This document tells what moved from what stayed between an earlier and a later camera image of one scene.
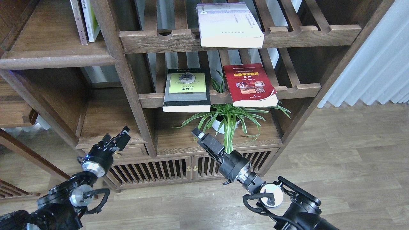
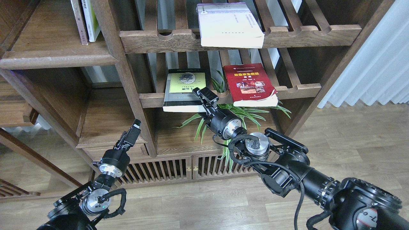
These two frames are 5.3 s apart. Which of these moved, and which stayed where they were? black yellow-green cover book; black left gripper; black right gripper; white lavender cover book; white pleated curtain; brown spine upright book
Moved: black left gripper; black right gripper
Stayed: brown spine upright book; white lavender cover book; white pleated curtain; black yellow-green cover book
